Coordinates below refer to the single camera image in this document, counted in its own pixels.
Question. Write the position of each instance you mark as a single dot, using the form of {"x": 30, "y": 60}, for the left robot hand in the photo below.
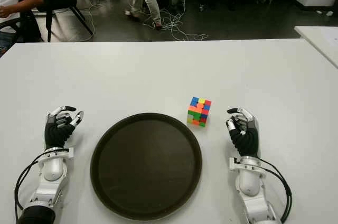
{"x": 55, "y": 134}

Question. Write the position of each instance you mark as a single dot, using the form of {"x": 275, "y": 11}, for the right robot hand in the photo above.
{"x": 248, "y": 142}

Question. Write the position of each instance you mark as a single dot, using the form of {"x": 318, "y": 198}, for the multicoloured Rubik's cube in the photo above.
{"x": 199, "y": 113}

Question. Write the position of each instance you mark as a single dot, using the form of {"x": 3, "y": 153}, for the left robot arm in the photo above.
{"x": 52, "y": 171}

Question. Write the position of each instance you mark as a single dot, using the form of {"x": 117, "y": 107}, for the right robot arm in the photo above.
{"x": 248, "y": 179}

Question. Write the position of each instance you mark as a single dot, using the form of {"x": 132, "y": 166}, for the dark brown round plate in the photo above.
{"x": 146, "y": 167}

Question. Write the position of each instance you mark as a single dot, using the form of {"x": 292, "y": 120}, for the neighbouring white table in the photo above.
{"x": 323, "y": 40}

